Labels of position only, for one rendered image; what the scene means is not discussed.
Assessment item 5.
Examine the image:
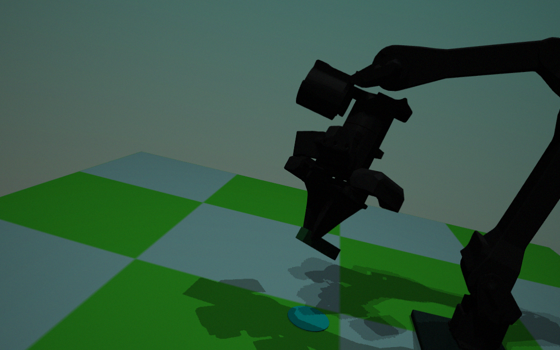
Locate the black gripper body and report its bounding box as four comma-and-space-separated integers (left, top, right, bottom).
284, 122, 404, 212

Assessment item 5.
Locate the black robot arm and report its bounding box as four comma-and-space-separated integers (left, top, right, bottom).
293, 37, 560, 350

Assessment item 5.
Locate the dark green rectangular post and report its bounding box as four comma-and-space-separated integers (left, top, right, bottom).
296, 227, 340, 260

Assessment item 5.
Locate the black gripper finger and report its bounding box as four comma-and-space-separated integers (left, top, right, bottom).
311, 182, 368, 241
301, 176, 326, 232

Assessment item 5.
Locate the teal flat circle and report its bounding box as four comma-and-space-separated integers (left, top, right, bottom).
288, 306, 330, 332

